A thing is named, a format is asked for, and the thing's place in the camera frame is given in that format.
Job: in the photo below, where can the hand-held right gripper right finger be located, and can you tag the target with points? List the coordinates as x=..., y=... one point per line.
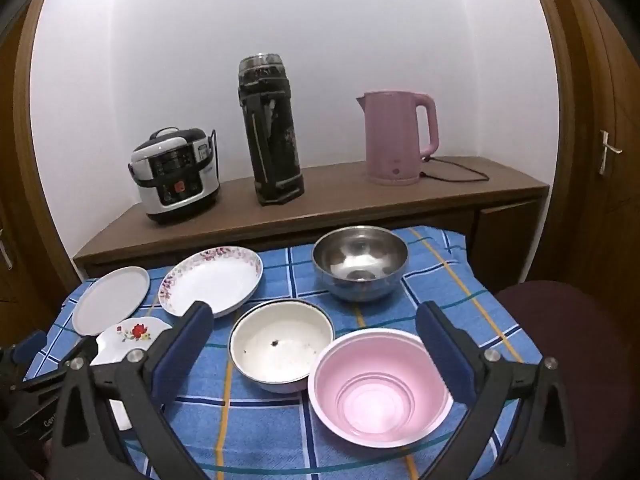
x=442, y=355

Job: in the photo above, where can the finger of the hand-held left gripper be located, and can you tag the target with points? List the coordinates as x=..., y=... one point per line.
x=62, y=367
x=31, y=346

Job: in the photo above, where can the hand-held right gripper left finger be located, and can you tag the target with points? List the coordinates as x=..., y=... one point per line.
x=185, y=345

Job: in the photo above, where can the red flower white plate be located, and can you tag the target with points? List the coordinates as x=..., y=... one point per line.
x=135, y=331

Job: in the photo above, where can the floral rim white plate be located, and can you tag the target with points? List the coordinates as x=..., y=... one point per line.
x=210, y=280

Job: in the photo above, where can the pink plastic bowl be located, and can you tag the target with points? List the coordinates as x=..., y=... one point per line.
x=380, y=390

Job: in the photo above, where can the plain white plate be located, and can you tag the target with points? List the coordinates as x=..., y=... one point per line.
x=110, y=300

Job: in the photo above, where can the white enamel bowl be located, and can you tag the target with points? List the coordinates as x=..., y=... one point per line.
x=280, y=345

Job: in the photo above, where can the stainless steel bowl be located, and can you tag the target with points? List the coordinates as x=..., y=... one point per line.
x=360, y=260

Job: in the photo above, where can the maroon chair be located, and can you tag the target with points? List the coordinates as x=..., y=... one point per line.
x=560, y=320

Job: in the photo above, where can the blue plaid tablecloth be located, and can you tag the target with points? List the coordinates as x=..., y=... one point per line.
x=282, y=270

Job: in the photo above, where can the silver black rice cooker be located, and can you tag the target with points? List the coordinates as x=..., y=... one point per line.
x=175, y=180

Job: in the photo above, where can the brown wooden cabinet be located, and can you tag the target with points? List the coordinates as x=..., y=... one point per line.
x=350, y=200

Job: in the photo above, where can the wooden wardrobe door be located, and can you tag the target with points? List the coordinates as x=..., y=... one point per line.
x=590, y=220

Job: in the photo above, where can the pink electric kettle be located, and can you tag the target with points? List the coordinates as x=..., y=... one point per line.
x=390, y=140

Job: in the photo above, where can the black thermos flask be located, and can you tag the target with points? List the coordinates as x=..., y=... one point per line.
x=272, y=130

